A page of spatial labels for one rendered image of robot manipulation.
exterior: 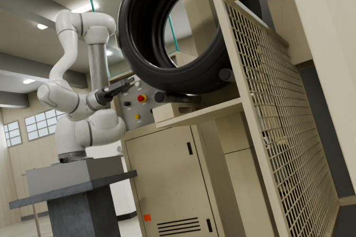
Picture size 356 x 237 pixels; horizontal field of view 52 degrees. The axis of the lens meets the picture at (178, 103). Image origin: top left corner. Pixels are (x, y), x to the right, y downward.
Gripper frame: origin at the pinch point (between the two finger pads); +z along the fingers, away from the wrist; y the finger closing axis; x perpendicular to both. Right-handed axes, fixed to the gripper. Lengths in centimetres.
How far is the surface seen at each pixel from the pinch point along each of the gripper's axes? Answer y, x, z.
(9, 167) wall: 614, -163, -874
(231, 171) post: 25, 53, 16
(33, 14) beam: 251, -255, -272
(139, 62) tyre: -12.2, -0.8, 11.1
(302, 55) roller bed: 19, 19, 65
